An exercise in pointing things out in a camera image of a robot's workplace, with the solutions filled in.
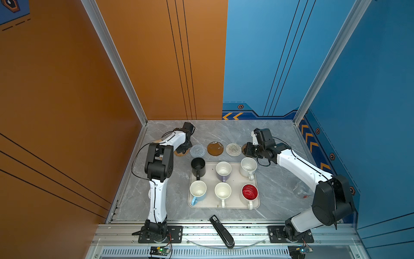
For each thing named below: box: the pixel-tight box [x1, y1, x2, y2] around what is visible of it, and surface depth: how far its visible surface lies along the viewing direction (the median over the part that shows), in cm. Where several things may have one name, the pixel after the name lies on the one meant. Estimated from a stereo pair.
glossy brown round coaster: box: [207, 141, 224, 156], surface depth 106 cm
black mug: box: [190, 157, 207, 181], surface depth 91 cm
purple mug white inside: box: [215, 160, 233, 183], surface depth 89 cm
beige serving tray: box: [187, 161, 261, 210], surface depth 85 cm
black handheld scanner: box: [209, 214, 236, 249], surface depth 74 cm
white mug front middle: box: [214, 181, 232, 209], surface depth 81 cm
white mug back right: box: [240, 157, 258, 181], surface depth 89 cm
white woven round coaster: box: [225, 142, 243, 157], surface depth 105 cm
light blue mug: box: [189, 180, 207, 206], surface depth 81 cm
